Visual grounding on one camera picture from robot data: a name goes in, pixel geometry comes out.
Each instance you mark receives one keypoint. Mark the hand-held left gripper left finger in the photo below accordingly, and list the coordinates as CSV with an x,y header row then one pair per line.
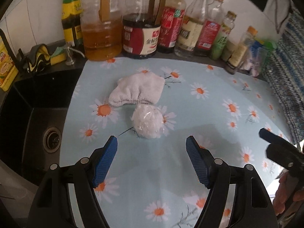
x,y
105,161

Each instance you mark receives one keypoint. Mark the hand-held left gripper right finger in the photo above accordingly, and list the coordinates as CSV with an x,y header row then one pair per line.
x,y
197,161

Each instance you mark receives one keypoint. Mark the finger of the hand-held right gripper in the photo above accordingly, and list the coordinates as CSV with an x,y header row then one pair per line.
x,y
275,137
282,158

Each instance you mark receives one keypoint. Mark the white plastic wrap ball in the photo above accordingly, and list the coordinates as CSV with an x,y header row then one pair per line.
x,y
148,121

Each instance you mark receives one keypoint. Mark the person's right hand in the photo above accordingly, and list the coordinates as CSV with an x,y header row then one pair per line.
x,y
280,194

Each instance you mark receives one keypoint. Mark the light blue daisy tablecloth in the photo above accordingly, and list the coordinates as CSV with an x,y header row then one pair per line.
x,y
152,175

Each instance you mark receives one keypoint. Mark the metal sink drain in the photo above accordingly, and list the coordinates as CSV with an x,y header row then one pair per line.
x,y
51,139

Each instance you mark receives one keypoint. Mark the blue striped cloth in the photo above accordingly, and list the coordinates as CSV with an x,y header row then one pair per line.
x,y
287,76

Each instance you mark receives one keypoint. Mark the white terry sock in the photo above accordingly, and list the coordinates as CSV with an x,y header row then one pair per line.
x,y
137,89

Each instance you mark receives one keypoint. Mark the blue green plastic bags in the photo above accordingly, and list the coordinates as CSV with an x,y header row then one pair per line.
x,y
257,55

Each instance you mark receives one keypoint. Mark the black kitchen sink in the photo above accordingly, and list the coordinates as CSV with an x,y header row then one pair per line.
x,y
30,114

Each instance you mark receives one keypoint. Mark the small orange cap bottle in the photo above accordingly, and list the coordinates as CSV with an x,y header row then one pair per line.
x,y
239,51

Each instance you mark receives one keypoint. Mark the bottle with green label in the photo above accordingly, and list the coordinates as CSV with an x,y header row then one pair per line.
x,y
220,42

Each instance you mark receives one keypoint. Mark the metal soap pump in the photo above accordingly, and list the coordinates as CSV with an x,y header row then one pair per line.
x,y
70,55

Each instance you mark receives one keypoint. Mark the yellow green sponge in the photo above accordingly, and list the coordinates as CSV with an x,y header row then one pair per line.
x,y
58,55

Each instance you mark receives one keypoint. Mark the large cooking oil jug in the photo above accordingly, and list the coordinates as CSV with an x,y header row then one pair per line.
x,y
101,38

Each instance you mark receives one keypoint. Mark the orange cap bottle red label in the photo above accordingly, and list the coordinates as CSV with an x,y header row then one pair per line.
x,y
209,33

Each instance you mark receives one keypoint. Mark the black yellow cloth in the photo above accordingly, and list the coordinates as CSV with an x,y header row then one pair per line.
x,y
35,58

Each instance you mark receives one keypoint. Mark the dark sauce jug red label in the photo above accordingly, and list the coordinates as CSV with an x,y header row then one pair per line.
x,y
140,38

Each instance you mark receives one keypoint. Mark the dark bottle green yellow label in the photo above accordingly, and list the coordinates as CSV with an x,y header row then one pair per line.
x,y
78,30
67,16

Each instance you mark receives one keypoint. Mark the yellow detergent bottle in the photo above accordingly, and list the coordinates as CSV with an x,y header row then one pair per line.
x,y
6,68

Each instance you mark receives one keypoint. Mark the dark bottle red label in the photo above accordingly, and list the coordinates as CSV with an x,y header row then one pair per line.
x,y
171,23

